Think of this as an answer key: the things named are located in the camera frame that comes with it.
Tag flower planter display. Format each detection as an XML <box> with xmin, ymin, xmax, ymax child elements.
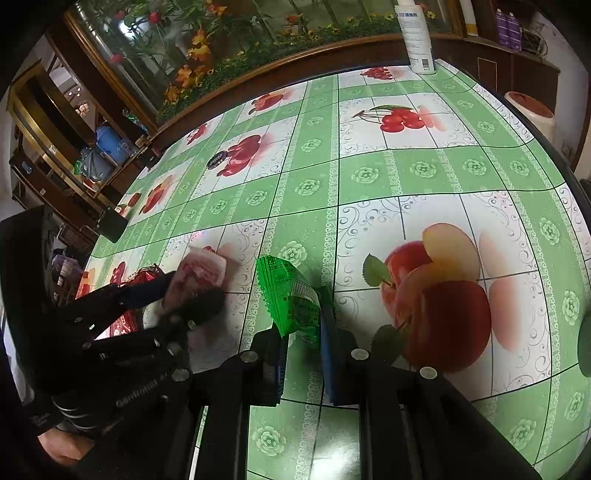
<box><xmin>73</xmin><ymin>0</ymin><xmax>463</xmax><ymax>126</ymax></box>

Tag black cup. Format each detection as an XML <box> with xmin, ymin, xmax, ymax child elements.
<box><xmin>96</xmin><ymin>207</ymin><xmax>128</xmax><ymax>243</ymax></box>

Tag white spray bottle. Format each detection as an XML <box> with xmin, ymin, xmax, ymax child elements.
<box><xmin>394</xmin><ymin>0</ymin><xmax>435</xmax><ymax>74</ymax></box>

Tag green snack packet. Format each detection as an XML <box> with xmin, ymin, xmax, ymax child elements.
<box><xmin>256</xmin><ymin>255</ymin><xmax>321</xmax><ymax>347</ymax></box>

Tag blue thermos jug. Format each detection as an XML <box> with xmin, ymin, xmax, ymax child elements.
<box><xmin>96</xmin><ymin>124</ymin><xmax>133</xmax><ymax>165</ymax></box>

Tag pink bear snack packet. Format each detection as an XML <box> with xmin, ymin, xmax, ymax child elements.
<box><xmin>142</xmin><ymin>246</ymin><xmax>229</xmax><ymax>328</ymax></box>

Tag purple bottles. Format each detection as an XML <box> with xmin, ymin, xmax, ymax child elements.
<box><xmin>496</xmin><ymin>9</ymin><xmax>522</xmax><ymax>52</ymax></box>

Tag white bucket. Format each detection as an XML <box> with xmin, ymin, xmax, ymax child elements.
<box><xmin>504</xmin><ymin>91</ymin><xmax>556</xmax><ymax>143</ymax></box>

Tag dark red patterned candy packet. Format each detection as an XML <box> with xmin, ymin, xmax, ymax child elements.
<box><xmin>122</xmin><ymin>264</ymin><xmax>164</xmax><ymax>286</ymax></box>

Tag person's left hand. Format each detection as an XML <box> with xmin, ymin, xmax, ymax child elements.
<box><xmin>38</xmin><ymin>428</ymin><xmax>94</xmax><ymax>467</ymax></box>

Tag red flower snack packet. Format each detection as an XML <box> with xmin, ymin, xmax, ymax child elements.
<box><xmin>97</xmin><ymin>309</ymin><xmax>141</xmax><ymax>340</ymax></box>

